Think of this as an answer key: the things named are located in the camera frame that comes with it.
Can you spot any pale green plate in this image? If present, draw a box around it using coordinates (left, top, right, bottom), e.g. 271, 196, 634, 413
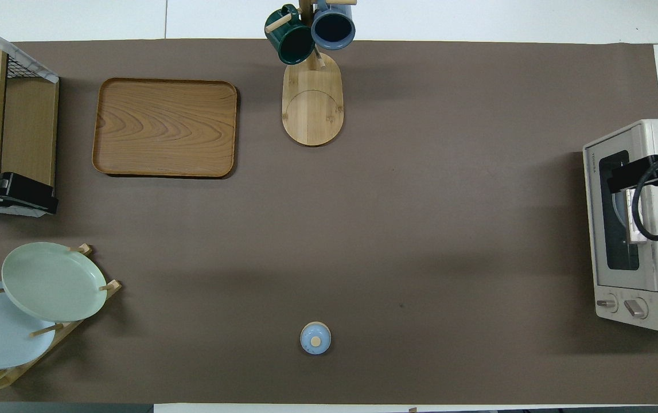
2, 242, 108, 322

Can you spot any blue mug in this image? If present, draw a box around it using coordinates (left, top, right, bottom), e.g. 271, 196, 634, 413
311, 0, 356, 50

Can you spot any dark green mug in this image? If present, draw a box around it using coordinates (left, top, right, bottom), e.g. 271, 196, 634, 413
264, 5, 316, 65

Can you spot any brown table mat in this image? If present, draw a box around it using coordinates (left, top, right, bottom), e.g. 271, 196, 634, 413
0, 39, 658, 405

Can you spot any wooden mug tree stand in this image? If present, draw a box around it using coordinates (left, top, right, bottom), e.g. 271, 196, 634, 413
264, 0, 358, 147

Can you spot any wooden two-tier shelf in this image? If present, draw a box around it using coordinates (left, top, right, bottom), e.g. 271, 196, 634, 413
0, 43, 60, 217

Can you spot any glass oven door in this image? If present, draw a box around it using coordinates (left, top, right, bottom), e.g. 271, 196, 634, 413
584, 127, 658, 292

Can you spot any black wire basket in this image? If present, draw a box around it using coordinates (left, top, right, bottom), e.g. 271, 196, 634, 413
0, 14, 59, 84

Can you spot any wooden plate rack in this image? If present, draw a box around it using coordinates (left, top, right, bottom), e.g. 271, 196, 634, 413
0, 244, 122, 392

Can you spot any wooden serving tray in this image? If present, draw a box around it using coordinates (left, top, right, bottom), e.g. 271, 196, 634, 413
92, 78, 239, 178

